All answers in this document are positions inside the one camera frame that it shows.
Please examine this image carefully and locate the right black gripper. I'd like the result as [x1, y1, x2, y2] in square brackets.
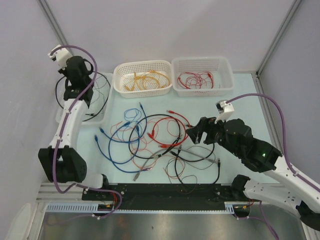
[184, 114, 241, 157]

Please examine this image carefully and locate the thin red wire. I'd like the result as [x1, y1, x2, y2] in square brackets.
[176, 71, 217, 90]

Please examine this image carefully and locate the thick red ethernet cable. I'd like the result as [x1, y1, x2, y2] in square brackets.
[147, 109, 191, 148]
[176, 71, 215, 90]

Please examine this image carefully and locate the thin black wire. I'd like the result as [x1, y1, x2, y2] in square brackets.
[92, 74, 111, 116]

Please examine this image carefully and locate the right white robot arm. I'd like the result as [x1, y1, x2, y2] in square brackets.
[186, 117, 320, 230]

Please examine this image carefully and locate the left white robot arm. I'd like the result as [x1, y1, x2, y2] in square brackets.
[38, 56, 111, 200]

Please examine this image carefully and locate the right white plastic basket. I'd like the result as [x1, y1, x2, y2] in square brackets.
[171, 56, 235, 97]

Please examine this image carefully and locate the white plastic basket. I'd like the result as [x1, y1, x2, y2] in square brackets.
[171, 56, 235, 97]
[112, 60, 173, 99]
[54, 72, 113, 126]

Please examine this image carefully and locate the middle white plastic basket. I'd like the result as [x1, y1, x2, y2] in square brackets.
[112, 60, 173, 99]

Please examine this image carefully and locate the left white plastic basket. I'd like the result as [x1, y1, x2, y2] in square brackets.
[54, 72, 113, 126]

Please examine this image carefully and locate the thin dark brown wire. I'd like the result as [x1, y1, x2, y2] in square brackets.
[163, 146, 213, 196]

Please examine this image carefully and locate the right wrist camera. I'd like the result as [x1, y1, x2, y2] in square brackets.
[215, 100, 235, 124]

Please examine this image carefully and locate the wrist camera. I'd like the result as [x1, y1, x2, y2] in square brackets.
[48, 44, 73, 69]
[215, 100, 235, 124]

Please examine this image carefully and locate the thin light blue wire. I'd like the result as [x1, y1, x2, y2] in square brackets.
[123, 107, 141, 121]

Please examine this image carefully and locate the grey cable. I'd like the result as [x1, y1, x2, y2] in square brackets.
[133, 147, 216, 182]

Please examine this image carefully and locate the white slotted cable duct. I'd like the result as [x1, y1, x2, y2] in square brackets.
[46, 202, 249, 215]

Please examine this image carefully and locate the thick blue ethernet cable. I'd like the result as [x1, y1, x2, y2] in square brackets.
[94, 101, 153, 174]

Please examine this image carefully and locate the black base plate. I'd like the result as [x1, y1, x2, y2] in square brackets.
[81, 172, 252, 217]

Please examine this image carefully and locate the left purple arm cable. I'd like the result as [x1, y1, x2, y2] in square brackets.
[48, 44, 98, 195]

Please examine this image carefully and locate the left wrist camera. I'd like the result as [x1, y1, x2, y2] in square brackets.
[48, 44, 73, 69]

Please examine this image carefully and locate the aluminium frame post right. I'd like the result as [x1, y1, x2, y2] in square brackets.
[255, 0, 303, 77]

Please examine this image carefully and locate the aluminium frame post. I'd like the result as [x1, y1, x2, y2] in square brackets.
[255, 0, 303, 77]
[37, 0, 82, 73]

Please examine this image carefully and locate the aluminium frame post left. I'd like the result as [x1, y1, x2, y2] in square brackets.
[37, 0, 82, 73]

